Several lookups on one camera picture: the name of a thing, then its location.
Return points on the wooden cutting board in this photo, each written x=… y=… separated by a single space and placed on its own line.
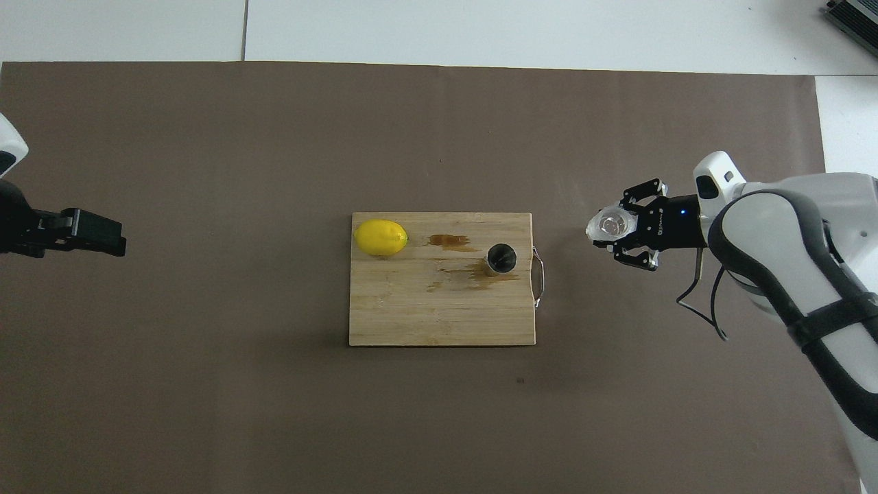
x=425 y=309

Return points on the clear crinkled glass cup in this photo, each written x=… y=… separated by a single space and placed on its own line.
x=607 y=223

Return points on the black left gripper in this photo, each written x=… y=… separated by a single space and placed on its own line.
x=14 y=219

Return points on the grey ribbed electronic device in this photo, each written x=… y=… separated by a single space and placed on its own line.
x=857 y=17

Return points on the brown paper table mat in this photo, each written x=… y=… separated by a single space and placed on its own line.
x=274 y=412

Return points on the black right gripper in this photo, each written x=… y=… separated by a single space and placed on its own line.
x=675 y=223

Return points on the yellow lemon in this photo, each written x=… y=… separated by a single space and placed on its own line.
x=381 y=237

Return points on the steel double jigger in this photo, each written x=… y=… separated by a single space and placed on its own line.
x=501 y=257

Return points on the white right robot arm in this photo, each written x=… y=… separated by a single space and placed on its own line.
x=789 y=219

